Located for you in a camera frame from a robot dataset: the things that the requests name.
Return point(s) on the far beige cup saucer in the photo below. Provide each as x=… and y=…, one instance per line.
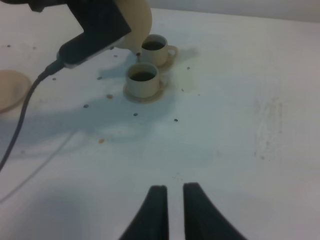
x=170, y=62

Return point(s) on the beige teapot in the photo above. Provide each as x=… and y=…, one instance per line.
x=138, y=15

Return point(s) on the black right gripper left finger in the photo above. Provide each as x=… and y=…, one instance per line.
x=152, y=220

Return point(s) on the beige cup saucer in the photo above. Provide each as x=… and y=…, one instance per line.
x=144, y=100
x=170, y=62

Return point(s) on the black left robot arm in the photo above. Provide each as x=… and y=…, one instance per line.
x=36, y=5

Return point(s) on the beige teapot saucer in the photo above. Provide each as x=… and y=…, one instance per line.
x=14, y=87

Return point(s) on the near beige teacup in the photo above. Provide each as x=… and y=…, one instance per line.
x=143, y=80

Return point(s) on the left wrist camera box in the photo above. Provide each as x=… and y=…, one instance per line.
x=103, y=26

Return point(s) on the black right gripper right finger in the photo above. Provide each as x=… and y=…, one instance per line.
x=202, y=220

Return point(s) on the far beige teacup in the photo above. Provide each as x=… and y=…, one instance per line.
x=157, y=51

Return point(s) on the near beige cup saucer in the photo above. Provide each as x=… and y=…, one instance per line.
x=144, y=100

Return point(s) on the beige teacup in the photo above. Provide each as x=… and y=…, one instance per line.
x=157, y=51
x=143, y=80

